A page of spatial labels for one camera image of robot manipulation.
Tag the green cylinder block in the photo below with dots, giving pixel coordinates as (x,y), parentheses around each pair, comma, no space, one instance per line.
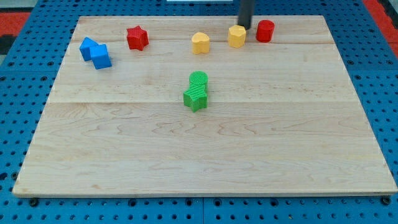
(199,78)

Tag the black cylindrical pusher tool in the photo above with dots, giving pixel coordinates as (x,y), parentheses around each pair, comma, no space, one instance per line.
(246,11)

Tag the yellow heart block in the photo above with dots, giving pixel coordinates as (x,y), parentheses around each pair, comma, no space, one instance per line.
(200,43)

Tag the blue cube block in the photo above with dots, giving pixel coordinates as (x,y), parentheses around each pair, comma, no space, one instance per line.
(100,57)

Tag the light wooden board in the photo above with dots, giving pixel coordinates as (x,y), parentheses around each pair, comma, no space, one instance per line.
(282,120)

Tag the red cylinder block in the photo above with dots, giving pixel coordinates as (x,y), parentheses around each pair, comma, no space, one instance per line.
(265,30)

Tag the red star block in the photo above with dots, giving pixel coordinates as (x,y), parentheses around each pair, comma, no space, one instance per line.
(137,38)

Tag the green star block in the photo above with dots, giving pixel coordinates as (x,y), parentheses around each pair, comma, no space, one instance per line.
(195,97)

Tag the yellow hexagon block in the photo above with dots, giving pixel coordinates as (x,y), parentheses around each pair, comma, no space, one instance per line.
(236,36)

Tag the blue triangle block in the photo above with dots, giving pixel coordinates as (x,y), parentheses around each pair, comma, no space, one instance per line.
(85,48)

